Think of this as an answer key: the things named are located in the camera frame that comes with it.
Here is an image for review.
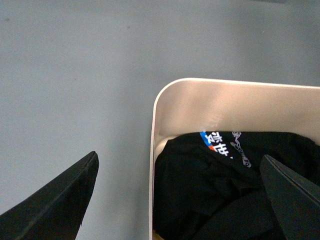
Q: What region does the black printed t-shirt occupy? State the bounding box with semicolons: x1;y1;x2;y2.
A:
152;131;320;240

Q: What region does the cream plastic laundry hamper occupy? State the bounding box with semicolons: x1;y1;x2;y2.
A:
149;78;320;240

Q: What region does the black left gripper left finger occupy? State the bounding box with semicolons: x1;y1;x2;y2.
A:
0;151;99;240

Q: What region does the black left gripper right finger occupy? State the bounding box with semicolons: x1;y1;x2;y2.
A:
260;155;320;240

